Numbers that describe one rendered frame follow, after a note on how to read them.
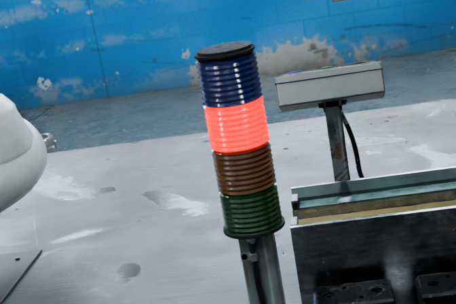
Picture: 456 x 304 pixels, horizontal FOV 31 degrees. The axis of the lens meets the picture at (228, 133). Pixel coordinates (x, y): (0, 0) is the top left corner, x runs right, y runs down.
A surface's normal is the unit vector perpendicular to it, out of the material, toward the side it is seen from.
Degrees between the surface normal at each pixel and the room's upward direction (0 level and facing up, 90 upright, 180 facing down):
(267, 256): 90
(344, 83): 68
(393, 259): 90
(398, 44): 90
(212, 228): 0
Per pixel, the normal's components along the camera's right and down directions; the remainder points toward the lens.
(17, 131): 0.91, -0.11
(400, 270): -0.08, 0.27
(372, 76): -0.14, -0.10
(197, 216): -0.16, -0.95
